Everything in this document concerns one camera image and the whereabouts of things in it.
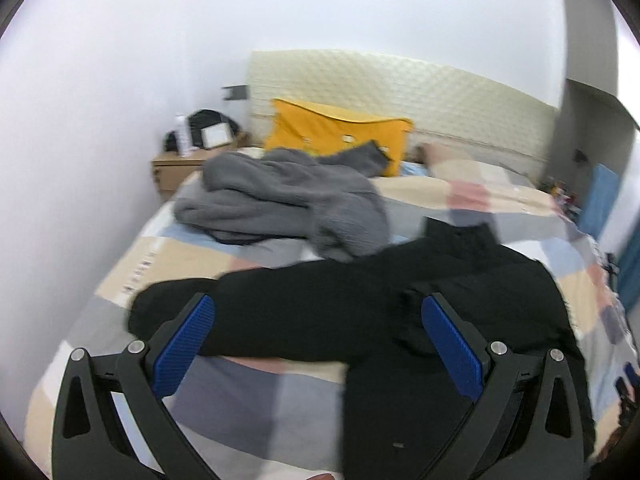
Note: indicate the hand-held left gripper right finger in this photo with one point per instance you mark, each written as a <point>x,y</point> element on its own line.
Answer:
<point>450,340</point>

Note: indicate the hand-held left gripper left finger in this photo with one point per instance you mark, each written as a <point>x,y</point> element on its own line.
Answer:
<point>185,340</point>

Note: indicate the black garment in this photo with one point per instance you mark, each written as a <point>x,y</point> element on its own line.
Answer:
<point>320,305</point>

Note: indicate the checked quilt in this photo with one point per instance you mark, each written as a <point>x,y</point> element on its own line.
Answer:
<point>525,210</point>

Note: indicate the wooden nightstand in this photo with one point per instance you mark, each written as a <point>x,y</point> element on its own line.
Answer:
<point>170,175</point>

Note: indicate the grey fleece garment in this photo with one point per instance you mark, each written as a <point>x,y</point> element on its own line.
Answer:
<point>280,195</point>

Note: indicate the pink pillow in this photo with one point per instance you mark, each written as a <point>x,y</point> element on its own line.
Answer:
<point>450,157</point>

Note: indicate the cluster of small bottles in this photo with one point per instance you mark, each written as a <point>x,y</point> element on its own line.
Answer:
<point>565,197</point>

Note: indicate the blue curtain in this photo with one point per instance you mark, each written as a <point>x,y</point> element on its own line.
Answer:
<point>631,275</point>

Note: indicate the white bottle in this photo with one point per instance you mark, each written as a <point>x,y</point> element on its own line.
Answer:
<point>183,137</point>

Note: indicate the white tablet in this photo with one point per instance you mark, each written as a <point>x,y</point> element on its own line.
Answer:
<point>216,136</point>

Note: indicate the blue chair cover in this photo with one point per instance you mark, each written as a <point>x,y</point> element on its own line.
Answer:
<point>602,200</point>

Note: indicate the black bag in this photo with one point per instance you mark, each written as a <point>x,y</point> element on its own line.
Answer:
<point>205,117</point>

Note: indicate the yellow pillow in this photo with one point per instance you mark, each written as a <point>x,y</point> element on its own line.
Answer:
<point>325,130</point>

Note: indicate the cream quilted headboard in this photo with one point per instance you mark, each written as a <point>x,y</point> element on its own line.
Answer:
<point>400,85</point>

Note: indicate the dark wall socket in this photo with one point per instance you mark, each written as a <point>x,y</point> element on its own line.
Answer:
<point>236,92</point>

